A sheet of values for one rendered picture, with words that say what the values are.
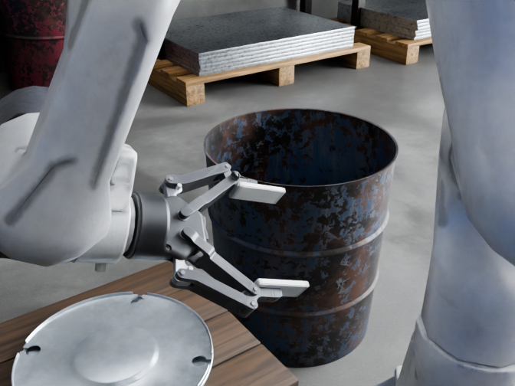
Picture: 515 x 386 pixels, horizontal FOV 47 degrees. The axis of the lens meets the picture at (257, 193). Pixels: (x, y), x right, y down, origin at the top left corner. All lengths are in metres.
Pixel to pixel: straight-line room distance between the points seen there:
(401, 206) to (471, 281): 1.50
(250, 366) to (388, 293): 0.80
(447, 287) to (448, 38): 0.23
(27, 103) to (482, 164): 0.38
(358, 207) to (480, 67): 0.75
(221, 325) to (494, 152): 0.63
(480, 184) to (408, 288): 1.24
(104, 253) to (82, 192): 0.17
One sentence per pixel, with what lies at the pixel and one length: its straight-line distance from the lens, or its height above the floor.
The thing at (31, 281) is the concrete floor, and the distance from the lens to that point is 1.76.
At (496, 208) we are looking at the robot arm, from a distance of 0.44.
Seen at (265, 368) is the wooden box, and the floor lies 0.35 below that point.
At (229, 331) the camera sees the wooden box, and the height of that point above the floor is 0.35.
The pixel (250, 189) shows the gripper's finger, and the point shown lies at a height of 0.64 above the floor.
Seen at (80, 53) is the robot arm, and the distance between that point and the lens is 0.43.
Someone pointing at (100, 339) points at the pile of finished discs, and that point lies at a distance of 0.96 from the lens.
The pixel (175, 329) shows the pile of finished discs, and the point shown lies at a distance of 0.96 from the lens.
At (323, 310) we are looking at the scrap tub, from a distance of 1.30.
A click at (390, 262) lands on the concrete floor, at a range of 1.77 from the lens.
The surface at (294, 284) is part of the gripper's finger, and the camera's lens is 0.70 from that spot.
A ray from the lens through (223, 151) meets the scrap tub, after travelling 1.41.
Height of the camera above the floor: 0.99
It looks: 29 degrees down
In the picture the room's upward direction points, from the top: straight up
